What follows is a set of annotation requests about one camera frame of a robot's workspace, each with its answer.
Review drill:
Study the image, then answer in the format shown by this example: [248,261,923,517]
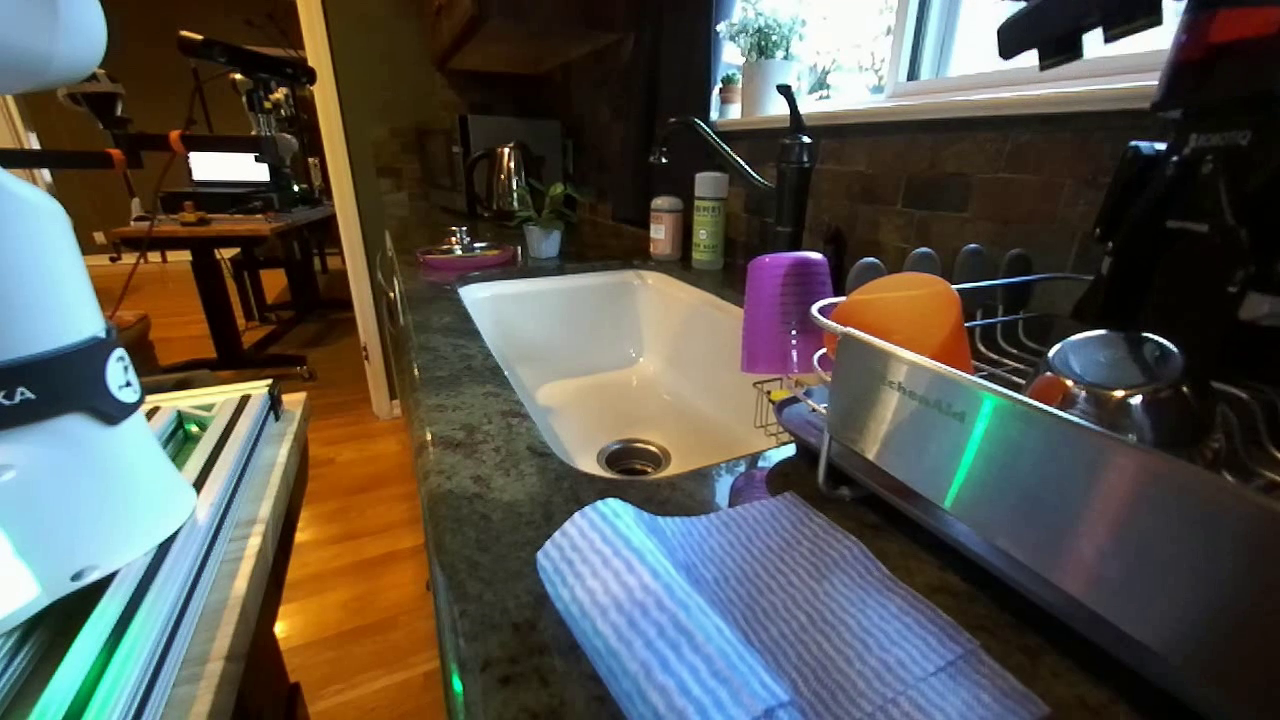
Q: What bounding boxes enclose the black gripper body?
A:
[1144,126,1280,277]

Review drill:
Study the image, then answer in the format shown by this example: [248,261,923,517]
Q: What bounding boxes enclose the silver metal bowl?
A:
[1043,327,1205,452]

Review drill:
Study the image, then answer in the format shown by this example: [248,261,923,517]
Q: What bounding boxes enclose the orange plastic bowl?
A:
[828,268,977,375]

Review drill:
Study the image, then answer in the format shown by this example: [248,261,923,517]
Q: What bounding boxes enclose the small orange item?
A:
[1022,370,1079,413]

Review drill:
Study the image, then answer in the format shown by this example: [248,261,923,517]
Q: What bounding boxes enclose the white window sill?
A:
[714,50,1176,136]

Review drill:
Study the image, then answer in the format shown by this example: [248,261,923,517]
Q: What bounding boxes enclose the stainless steel dish rack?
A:
[777,243,1280,720]

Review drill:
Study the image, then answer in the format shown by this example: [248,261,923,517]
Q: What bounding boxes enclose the purple plastic cup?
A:
[741,249,835,378]

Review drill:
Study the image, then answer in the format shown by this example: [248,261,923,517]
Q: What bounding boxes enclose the windowsill plant in white pot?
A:
[722,0,807,120]

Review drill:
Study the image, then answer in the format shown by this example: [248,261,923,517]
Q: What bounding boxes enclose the green bottle white cap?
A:
[689,168,733,271]

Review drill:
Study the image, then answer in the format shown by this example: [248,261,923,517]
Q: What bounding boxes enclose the dark kitchen faucet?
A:
[649,111,777,256]

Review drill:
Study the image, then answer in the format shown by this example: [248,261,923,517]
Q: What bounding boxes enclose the blue striped dish cloth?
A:
[531,491,1051,720]

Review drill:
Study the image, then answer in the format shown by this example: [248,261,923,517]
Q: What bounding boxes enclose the metal sink drain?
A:
[596,437,677,481]

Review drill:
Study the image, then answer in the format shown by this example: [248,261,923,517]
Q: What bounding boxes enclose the white kitchen sink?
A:
[457,268,804,489]

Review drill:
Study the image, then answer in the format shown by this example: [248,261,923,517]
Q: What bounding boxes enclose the plant in small white pot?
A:
[512,176,580,261]

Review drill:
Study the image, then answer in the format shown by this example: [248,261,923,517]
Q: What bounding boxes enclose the metal kettle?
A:
[466,136,531,224]

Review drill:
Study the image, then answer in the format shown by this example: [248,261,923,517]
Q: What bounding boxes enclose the pink soap dish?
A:
[415,224,520,281]

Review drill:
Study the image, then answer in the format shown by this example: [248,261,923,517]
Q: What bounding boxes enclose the lit computer monitor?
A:
[179,140,281,193]

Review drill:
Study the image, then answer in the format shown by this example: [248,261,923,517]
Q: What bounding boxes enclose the dark wooden desk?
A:
[113,205,335,370]

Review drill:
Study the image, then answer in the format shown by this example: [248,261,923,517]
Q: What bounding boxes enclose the stand with red clamps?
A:
[0,57,182,176]

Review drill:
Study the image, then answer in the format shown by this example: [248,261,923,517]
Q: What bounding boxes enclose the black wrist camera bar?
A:
[995,0,1166,73]

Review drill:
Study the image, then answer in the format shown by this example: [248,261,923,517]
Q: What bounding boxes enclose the white door frame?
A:
[290,0,405,420]

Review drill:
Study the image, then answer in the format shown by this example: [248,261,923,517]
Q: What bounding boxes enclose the black camera tripod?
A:
[172,26,323,205]

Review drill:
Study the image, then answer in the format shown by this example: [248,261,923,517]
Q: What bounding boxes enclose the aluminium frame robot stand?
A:
[0,375,311,720]

